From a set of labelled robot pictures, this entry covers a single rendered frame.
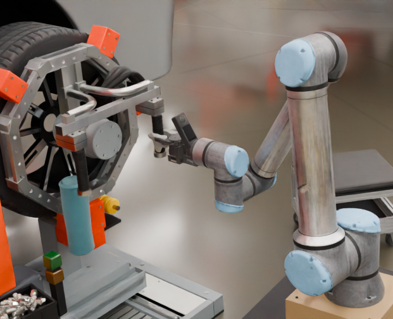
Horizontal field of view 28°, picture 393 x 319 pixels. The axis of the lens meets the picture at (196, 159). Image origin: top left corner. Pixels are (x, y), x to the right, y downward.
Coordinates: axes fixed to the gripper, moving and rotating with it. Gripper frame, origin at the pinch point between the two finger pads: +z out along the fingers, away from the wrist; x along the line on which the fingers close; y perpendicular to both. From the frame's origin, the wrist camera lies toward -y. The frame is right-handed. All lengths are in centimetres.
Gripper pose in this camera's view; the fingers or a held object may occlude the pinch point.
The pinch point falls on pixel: (154, 131)
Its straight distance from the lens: 266.7
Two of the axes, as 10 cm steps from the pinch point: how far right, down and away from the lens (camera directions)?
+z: -7.5, -2.3, 6.2
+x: 6.6, -3.5, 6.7
